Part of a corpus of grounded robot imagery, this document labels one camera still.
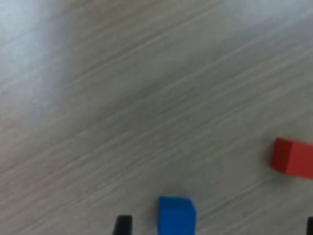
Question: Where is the blue cube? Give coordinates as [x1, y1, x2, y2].
[157, 195, 198, 235]

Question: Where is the red cube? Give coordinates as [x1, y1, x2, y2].
[270, 138, 313, 181]

